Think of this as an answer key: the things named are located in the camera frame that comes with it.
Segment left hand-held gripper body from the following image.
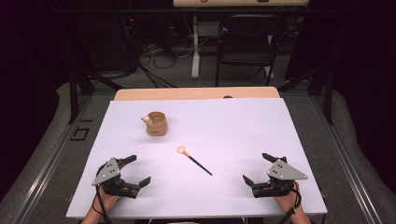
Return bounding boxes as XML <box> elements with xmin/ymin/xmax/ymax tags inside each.
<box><xmin>92</xmin><ymin>157</ymin><xmax>140</xmax><ymax>200</ymax></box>

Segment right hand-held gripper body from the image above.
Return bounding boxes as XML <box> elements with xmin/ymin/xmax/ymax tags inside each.
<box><xmin>251</xmin><ymin>156</ymin><xmax>309</xmax><ymax>199</ymax></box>

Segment tan wooden cup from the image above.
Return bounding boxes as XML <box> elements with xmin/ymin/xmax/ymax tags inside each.
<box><xmin>141</xmin><ymin>110</ymin><xmax>169</xmax><ymax>137</ymax></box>

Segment black-handled makeup brush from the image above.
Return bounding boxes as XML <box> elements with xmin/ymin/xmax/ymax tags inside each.
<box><xmin>176</xmin><ymin>146</ymin><xmax>214</xmax><ymax>177</ymax></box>

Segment person's right hand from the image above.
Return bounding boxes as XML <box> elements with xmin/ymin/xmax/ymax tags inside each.
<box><xmin>273</xmin><ymin>181</ymin><xmax>302</xmax><ymax>215</ymax></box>

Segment person's left hand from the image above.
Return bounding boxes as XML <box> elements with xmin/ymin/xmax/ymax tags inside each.
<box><xmin>92</xmin><ymin>186</ymin><xmax>129</xmax><ymax>213</ymax></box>

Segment white board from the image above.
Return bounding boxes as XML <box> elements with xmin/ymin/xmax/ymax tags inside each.
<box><xmin>65</xmin><ymin>97</ymin><xmax>329</xmax><ymax>219</ymax></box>

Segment black metal stand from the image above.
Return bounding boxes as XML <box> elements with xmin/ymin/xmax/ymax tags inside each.
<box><xmin>67</xmin><ymin>65</ymin><xmax>125</xmax><ymax>125</ymax></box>
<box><xmin>277</xmin><ymin>63</ymin><xmax>335</xmax><ymax>126</ymax></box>

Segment light wooden table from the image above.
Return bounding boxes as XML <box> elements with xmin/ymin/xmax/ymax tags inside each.
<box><xmin>113</xmin><ymin>86</ymin><xmax>281</xmax><ymax>102</ymax></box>

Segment black folding chair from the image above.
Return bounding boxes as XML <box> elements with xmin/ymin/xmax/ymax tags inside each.
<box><xmin>215</xmin><ymin>13</ymin><xmax>288</xmax><ymax>88</ymax></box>

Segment white desk leg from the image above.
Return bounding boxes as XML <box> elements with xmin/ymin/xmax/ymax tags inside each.
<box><xmin>191</xmin><ymin>16</ymin><xmax>201</xmax><ymax>80</ymax></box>

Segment light desk top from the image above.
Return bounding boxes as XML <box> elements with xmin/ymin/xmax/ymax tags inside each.
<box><xmin>172</xmin><ymin>0</ymin><xmax>311</xmax><ymax>8</ymax></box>

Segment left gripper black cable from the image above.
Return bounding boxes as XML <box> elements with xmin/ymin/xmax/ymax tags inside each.
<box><xmin>93</xmin><ymin>184</ymin><xmax>114</xmax><ymax>224</ymax></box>

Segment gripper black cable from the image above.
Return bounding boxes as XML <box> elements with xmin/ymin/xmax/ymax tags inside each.
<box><xmin>93</xmin><ymin>184</ymin><xmax>114</xmax><ymax>224</ymax></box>
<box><xmin>276</xmin><ymin>186</ymin><xmax>303</xmax><ymax>224</ymax></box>

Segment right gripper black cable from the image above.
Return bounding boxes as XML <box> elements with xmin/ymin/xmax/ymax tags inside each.
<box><xmin>276</xmin><ymin>186</ymin><xmax>303</xmax><ymax>224</ymax></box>

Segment floor cables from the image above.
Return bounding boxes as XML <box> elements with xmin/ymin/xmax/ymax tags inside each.
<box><xmin>135</xmin><ymin>41</ymin><xmax>194</xmax><ymax>89</ymax></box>

